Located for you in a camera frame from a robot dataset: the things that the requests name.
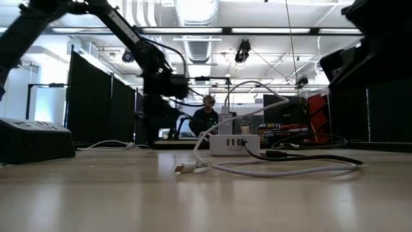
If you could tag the grey USB wall plug adapter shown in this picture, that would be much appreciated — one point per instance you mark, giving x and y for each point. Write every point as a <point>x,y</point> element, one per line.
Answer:
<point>225,124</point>

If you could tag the white multi-outlet USB charger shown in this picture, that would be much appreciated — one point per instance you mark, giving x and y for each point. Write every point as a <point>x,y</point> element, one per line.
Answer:
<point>225,149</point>

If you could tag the black multi-outlet wall adapter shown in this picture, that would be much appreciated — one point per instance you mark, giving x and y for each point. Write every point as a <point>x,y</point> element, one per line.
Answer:
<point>32,141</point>

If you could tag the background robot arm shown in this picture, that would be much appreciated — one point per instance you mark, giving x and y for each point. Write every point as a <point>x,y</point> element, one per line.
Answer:
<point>180,127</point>

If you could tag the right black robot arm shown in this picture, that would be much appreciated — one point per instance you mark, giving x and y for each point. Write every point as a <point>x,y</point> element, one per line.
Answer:
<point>380,19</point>

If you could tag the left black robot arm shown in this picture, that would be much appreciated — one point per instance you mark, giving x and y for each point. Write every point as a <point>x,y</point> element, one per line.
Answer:
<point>122,24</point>

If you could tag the seated person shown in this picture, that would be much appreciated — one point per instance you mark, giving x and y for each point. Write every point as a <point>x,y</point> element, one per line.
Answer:
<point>204,119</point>

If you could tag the black round ceiling lamp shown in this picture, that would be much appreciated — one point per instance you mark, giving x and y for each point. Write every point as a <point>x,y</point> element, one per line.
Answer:
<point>128,56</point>

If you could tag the black partition panel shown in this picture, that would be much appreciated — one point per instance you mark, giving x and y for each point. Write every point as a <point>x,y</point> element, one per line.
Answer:
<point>90,106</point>
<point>386,112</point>

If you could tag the black computer monitor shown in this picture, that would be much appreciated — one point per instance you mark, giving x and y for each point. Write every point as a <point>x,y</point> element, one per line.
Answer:
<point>283,111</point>

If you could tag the small beige cup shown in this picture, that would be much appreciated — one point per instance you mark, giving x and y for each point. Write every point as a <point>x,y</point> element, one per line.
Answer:
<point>245,129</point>

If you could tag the black overhead frame rail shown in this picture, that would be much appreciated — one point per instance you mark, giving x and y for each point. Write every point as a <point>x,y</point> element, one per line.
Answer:
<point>227,30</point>

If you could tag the black overhead camera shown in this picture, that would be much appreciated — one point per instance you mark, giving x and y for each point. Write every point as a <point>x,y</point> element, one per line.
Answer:
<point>243,48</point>

